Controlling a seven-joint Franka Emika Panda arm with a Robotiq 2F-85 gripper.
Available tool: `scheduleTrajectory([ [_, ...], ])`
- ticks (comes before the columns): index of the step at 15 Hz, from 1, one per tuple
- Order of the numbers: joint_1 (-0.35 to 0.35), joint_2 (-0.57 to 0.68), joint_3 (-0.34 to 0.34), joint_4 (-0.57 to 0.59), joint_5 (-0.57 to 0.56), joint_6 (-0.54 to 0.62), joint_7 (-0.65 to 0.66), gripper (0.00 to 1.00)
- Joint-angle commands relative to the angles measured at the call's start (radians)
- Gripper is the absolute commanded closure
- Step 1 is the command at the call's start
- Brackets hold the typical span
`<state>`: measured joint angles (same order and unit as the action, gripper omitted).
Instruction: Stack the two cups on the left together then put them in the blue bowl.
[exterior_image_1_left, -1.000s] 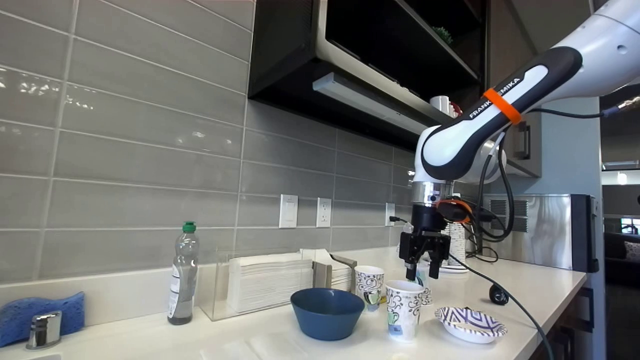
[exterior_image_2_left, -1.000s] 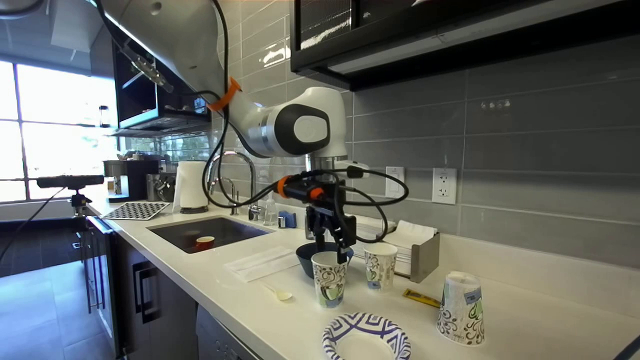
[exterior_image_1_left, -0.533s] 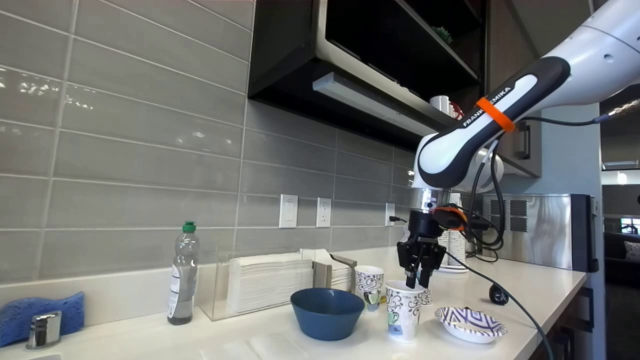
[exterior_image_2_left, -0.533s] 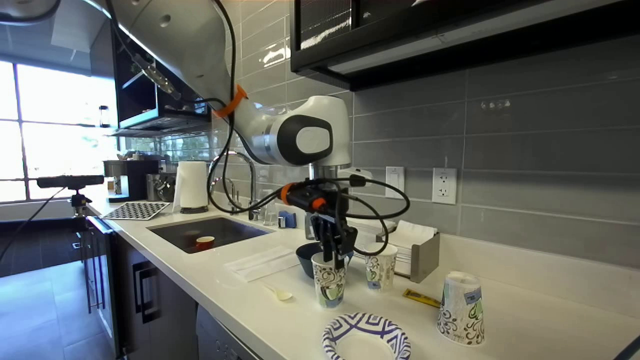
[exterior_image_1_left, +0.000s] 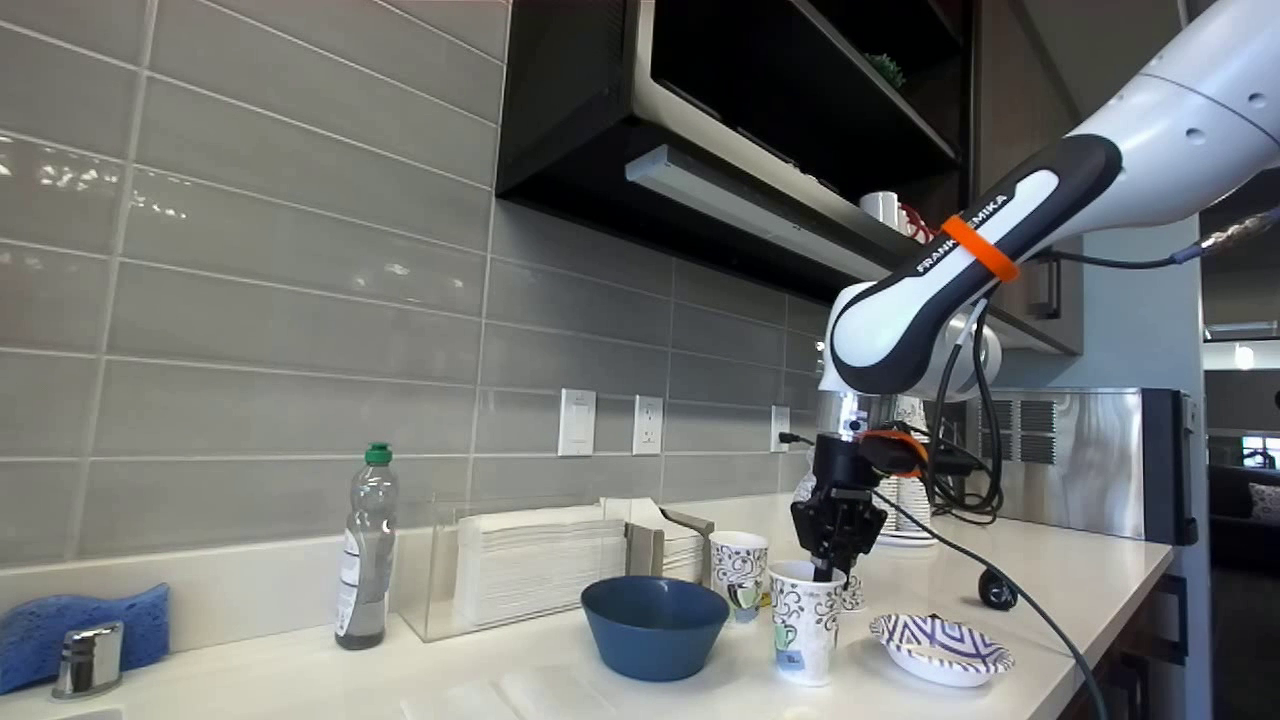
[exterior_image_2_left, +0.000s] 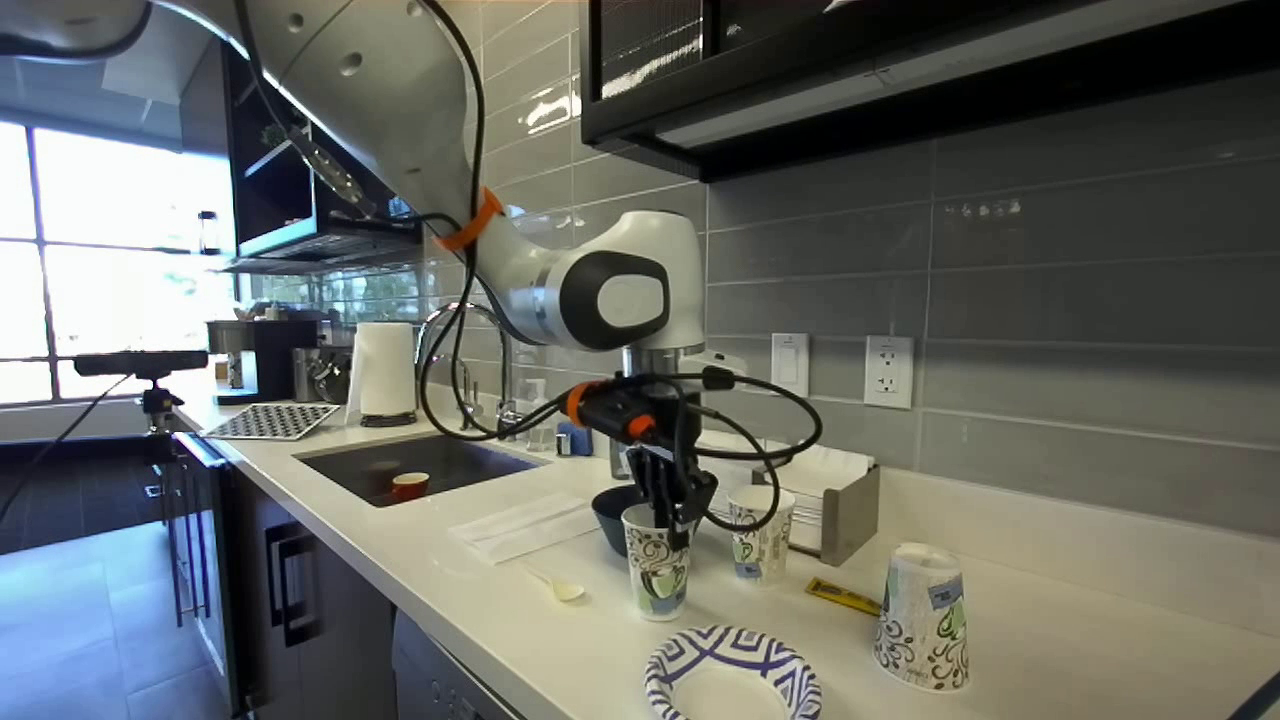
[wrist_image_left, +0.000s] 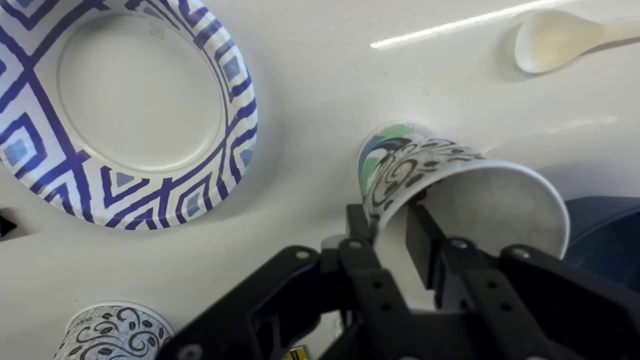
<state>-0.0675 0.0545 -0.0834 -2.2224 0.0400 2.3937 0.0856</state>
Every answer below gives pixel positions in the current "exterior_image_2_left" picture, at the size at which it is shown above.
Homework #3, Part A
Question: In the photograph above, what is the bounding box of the metal napkin holder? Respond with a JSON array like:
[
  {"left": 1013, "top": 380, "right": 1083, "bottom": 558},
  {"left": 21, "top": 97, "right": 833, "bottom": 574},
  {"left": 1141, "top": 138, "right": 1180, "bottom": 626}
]
[{"left": 764, "top": 440, "right": 882, "bottom": 569}]

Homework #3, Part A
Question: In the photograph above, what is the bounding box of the white switch plate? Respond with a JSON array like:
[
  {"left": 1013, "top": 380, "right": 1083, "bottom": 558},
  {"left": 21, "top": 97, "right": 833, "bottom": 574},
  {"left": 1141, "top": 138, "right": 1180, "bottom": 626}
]
[{"left": 770, "top": 332, "right": 811, "bottom": 399}]

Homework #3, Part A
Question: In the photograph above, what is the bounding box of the white plastic spoon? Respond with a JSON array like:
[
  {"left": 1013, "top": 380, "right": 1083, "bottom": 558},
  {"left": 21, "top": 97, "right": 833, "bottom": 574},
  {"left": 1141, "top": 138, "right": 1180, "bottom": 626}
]
[{"left": 520, "top": 564, "right": 588, "bottom": 604}]

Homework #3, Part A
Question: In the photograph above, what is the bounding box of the camera on tripod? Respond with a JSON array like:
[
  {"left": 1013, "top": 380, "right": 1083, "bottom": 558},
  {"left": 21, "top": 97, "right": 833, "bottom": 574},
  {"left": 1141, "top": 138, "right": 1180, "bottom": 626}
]
[{"left": 72, "top": 349, "right": 212, "bottom": 446}]

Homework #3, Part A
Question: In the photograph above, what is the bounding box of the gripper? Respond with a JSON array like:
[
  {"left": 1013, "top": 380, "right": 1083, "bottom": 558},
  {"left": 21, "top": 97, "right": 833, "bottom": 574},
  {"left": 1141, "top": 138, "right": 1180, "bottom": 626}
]
[{"left": 624, "top": 374, "right": 720, "bottom": 553}]

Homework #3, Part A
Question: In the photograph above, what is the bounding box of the black wall cabinet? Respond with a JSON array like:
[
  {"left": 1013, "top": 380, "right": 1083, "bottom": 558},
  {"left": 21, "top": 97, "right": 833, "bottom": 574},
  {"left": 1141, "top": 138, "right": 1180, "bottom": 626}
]
[{"left": 579, "top": 0, "right": 1280, "bottom": 185}]

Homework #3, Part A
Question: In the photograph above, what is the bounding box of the black drawer handle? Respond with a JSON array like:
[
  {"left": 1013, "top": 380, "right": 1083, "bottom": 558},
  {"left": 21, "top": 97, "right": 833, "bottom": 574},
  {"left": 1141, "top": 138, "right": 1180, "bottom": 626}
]
[{"left": 263, "top": 520, "right": 323, "bottom": 649}]

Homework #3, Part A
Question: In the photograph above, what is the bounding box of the white wall socket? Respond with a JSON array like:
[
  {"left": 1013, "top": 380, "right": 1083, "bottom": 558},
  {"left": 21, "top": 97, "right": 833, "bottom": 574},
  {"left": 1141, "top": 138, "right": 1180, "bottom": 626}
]
[{"left": 863, "top": 334, "right": 916, "bottom": 411}]

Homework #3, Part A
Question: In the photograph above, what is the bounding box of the yellow sachet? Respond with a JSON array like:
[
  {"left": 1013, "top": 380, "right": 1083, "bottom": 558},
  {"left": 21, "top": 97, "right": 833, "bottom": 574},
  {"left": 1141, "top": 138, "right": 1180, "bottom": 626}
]
[{"left": 805, "top": 577, "right": 884, "bottom": 617}]

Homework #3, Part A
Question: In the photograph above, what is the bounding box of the chrome tap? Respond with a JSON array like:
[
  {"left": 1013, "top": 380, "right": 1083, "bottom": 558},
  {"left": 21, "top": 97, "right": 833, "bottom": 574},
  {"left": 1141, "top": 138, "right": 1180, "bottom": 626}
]
[{"left": 414, "top": 302, "right": 523, "bottom": 437}]

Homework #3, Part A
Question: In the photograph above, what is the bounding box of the patterned paper cup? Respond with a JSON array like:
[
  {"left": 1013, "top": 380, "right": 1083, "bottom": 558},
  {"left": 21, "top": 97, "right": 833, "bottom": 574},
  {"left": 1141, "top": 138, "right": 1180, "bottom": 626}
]
[
  {"left": 727, "top": 485, "right": 797, "bottom": 587},
  {"left": 621, "top": 503, "right": 694, "bottom": 623},
  {"left": 872, "top": 542, "right": 972, "bottom": 693}
]

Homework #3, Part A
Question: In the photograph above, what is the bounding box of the sink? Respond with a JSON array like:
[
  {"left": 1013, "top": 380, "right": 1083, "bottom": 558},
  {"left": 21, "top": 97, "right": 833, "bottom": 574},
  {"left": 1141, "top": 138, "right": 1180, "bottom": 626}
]
[{"left": 293, "top": 431, "right": 548, "bottom": 509}]

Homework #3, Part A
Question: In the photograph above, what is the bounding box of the window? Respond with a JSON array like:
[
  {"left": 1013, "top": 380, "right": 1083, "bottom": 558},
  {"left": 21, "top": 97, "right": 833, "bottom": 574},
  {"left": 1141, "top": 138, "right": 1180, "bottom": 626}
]
[{"left": 0, "top": 118, "right": 239, "bottom": 409}]

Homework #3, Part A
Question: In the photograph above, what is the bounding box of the black coffee maker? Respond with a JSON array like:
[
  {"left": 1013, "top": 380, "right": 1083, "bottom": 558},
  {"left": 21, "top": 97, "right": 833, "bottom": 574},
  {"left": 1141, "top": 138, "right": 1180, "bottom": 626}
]
[{"left": 206, "top": 318, "right": 323, "bottom": 407}]

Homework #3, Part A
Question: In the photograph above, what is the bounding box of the stack of white napkins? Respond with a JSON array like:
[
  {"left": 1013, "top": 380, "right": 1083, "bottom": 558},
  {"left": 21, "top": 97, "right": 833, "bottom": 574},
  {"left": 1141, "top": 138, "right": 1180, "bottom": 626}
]
[{"left": 766, "top": 441, "right": 875, "bottom": 551}]

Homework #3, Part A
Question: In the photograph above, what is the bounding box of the paper towel roll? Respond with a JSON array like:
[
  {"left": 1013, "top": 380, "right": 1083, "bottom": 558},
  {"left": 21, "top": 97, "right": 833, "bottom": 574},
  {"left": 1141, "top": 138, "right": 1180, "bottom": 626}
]
[{"left": 344, "top": 321, "right": 420, "bottom": 429}]

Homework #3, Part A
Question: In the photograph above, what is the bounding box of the metal kettle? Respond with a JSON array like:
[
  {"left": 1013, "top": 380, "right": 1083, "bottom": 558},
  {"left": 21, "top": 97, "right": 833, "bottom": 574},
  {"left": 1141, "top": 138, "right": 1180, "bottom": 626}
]
[{"left": 292, "top": 344, "right": 353, "bottom": 405}]

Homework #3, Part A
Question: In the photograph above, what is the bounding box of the checkered mat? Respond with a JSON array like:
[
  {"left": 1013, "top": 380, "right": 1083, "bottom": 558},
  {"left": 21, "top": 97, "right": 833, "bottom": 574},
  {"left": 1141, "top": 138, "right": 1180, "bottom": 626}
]
[{"left": 202, "top": 401, "right": 343, "bottom": 442}]

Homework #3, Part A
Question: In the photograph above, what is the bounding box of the clear soap bottle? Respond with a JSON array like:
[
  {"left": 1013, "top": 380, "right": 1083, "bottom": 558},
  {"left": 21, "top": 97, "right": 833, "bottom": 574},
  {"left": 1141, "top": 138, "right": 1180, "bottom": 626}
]
[{"left": 519, "top": 377, "right": 554, "bottom": 453}]

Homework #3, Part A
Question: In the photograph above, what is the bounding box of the white paper napkin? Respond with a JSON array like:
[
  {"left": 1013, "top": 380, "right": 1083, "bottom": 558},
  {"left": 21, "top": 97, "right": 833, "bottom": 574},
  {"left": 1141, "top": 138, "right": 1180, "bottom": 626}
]
[{"left": 447, "top": 491, "right": 602, "bottom": 567}]

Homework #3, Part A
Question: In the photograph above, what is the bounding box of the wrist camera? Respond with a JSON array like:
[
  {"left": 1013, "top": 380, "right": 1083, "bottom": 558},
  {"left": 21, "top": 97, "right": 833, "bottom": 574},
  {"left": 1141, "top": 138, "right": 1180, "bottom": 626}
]
[{"left": 574, "top": 380, "right": 661, "bottom": 443}]

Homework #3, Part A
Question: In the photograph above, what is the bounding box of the blue patterned paper bowl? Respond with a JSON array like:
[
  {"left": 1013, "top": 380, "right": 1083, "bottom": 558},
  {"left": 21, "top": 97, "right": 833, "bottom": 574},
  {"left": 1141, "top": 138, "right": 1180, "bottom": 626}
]
[{"left": 644, "top": 624, "right": 824, "bottom": 720}]

